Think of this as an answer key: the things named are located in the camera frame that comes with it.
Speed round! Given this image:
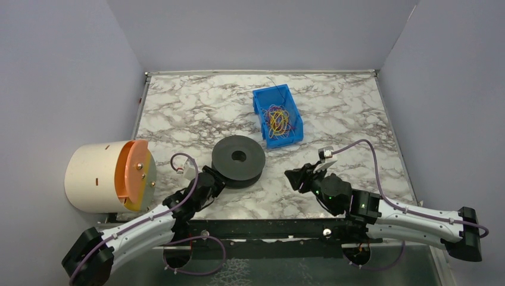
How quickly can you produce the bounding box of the black cable spool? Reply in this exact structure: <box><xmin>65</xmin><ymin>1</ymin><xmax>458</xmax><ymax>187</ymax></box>
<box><xmin>211</xmin><ymin>135</ymin><xmax>266</xmax><ymax>189</ymax></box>

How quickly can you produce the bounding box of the blue plastic bin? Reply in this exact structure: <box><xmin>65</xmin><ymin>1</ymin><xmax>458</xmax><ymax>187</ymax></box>
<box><xmin>253</xmin><ymin>84</ymin><xmax>304</xmax><ymax>149</ymax></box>

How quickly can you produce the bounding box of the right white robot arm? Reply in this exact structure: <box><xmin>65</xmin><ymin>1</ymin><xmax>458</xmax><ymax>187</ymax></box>
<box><xmin>284</xmin><ymin>163</ymin><xmax>482</xmax><ymax>262</ymax></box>

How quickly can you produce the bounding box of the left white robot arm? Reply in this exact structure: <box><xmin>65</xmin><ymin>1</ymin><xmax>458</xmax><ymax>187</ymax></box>
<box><xmin>61</xmin><ymin>166</ymin><xmax>226</xmax><ymax>285</ymax></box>

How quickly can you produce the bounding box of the cream cylinder with orange lid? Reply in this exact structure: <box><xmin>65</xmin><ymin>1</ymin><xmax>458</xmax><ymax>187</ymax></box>
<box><xmin>64</xmin><ymin>139</ymin><xmax>157</xmax><ymax>213</ymax></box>

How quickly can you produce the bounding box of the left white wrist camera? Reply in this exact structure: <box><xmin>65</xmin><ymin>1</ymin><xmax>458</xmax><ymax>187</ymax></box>
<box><xmin>176</xmin><ymin>160</ymin><xmax>199</xmax><ymax>181</ymax></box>

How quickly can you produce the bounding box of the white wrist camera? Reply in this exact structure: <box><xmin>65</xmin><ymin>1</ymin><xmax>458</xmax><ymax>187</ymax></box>
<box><xmin>176</xmin><ymin>160</ymin><xmax>199</xmax><ymax>181</ymax></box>
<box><xmin>314</xmin><ymin>147</ymin><xmax>337</xmax><ymax>173</ymax></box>

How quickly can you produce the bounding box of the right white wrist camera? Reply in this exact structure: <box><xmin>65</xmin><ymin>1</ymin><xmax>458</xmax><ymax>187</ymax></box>
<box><xmin>314</xmin><ymin>147</ymin><xmax>337</xmax><ymax>173</ymax></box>

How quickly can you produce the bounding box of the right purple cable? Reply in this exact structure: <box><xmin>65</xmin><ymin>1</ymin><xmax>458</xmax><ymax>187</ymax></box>
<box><xmin>331</xmin><ymin>139</ymin><xmax>490</xmax><ymax>239</ymax></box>

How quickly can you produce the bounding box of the purple cable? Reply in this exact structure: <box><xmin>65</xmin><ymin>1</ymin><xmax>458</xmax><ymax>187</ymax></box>
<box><xmin>68</xmin><ymin>153</ymin><xmax>200</xmax><ymax>286</ymax></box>
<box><xmin>331</xmin><ymin>139</ymin><xmax>490</xmax><ymax>239</ymax></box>

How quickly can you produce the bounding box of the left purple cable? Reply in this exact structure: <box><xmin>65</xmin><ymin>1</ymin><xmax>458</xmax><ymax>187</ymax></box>
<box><xmin>68</xmin><ymin>153</ymin><xmax>200</xmax><ymax>286</ymax></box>

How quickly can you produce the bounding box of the bundle of coloured wires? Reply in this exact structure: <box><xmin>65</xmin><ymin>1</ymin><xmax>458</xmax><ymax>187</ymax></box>
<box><xmin>263</xmin><ymin>103</ymin><xmax>295</xmax><ymax>139</ymax></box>

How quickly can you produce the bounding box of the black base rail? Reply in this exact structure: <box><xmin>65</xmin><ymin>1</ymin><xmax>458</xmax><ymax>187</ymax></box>
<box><xmin>149</xmin><ymin>217</ymin><xmax>384</xmax><ymax>262</ymax></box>

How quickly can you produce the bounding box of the thin black wire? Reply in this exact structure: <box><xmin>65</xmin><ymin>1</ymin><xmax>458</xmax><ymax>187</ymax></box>
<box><xmin>266</xmin><ymin>77</ymin><xmax>287</xmax><ymax>104</ymax></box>

